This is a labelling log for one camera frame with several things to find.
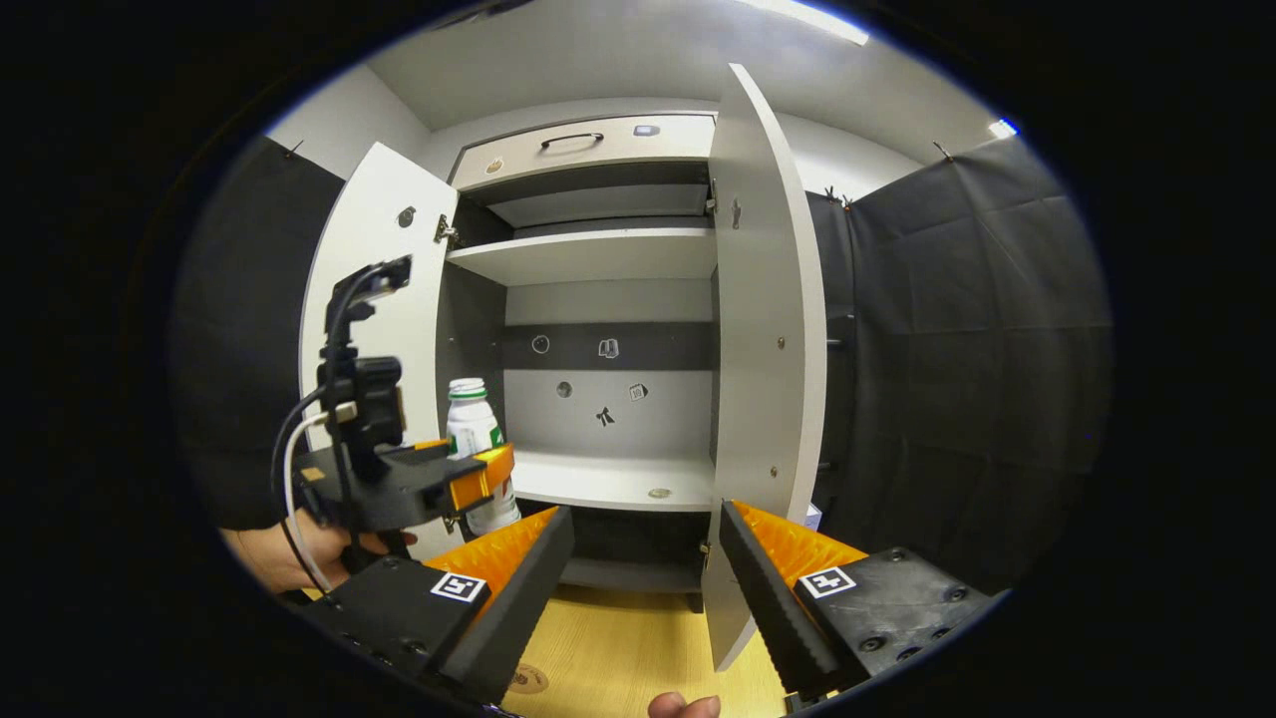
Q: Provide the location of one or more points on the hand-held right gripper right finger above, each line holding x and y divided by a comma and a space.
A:
768, 598

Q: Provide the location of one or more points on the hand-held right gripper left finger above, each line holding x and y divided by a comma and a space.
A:
508, 608

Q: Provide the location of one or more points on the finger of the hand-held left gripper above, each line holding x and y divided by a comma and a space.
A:
431, 444
478, 479

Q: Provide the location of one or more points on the white green label bottle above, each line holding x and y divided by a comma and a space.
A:
469, 424

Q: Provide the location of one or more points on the white cabinet door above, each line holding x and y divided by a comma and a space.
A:
379, 209
763, 349

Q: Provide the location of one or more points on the white grey cabinet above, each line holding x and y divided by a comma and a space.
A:
598, 257

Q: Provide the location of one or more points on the beige cabinet drawer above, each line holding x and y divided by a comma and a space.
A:
618, 150

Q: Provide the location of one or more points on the small ceiling light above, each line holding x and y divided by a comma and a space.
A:
1002, 129

